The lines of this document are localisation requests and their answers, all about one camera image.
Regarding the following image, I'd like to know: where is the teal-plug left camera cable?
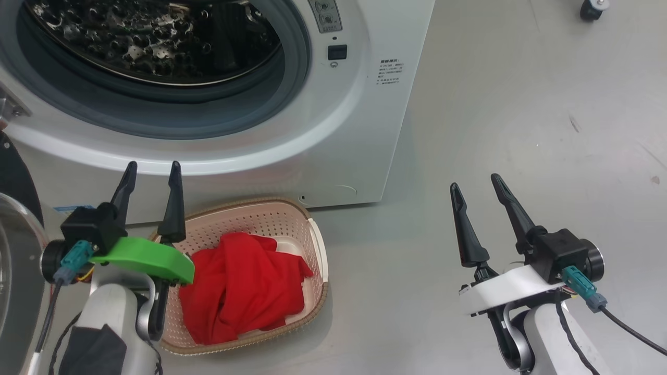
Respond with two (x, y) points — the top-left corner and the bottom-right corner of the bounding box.
(31, 241), (95, 375)

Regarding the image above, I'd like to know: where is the red cloth garment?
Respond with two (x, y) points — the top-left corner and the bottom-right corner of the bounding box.
(179, 232), (314, 346)

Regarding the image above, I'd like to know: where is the grey warning sticker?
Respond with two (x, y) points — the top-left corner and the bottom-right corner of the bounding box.
(307, 0), (343, 33)

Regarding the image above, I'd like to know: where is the white front-load washing machine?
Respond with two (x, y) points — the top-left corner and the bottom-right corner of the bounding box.
(0, 0), (436, 226)

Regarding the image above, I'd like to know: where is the washing machine door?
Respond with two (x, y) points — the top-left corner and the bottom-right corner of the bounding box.
(0, 131), (52, 375)

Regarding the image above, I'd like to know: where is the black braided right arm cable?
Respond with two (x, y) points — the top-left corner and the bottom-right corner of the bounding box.
(553, 292), (602, 375)

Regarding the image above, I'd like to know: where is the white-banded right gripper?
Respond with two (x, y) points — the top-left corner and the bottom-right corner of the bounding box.
(450, 173), (569, 317)

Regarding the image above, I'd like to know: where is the grey metal bracket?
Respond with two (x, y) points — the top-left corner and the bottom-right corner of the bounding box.
(0, 89), (32, 120)

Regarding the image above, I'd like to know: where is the cream perforated laundry basket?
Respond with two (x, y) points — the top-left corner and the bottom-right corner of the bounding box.
(150, 196), (329, 356)

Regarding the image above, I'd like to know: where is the teal-plug camera cable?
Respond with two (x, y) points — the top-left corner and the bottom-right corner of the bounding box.
(560, 265), (667, 357)
(31, 241), (95, 375)

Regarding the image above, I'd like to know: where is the teal-plug right camera cable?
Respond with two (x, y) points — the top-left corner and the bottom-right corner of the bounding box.
(560, 265), (667, 357)

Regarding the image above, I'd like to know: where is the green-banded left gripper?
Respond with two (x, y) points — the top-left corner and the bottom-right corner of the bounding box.
(90, 160), (195, 285)

